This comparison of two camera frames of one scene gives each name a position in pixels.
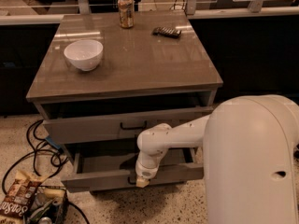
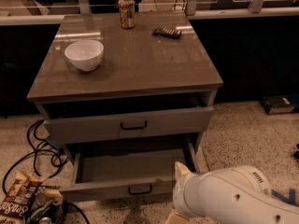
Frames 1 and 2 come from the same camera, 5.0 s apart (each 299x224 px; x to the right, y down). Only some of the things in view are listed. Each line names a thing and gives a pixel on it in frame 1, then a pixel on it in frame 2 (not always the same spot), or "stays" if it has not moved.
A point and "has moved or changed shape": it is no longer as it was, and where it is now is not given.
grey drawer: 106,171 has moved or changed shape
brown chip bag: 19,196 stays
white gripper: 145,173 → 179,192
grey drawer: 70,130 stays
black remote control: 166,32 stays
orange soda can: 126,11 stays
